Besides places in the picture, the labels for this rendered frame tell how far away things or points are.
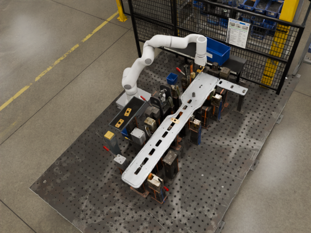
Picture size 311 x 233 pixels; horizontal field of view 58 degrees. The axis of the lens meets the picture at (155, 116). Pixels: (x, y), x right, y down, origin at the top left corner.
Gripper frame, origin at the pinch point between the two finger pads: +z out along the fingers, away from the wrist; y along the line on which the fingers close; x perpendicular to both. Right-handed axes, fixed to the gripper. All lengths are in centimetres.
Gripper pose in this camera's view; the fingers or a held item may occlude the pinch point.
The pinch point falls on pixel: (200, 67)
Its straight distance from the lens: 261.7
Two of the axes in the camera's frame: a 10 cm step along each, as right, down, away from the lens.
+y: 8.2, 4.0, -4.0
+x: 5.6, -7.0, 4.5
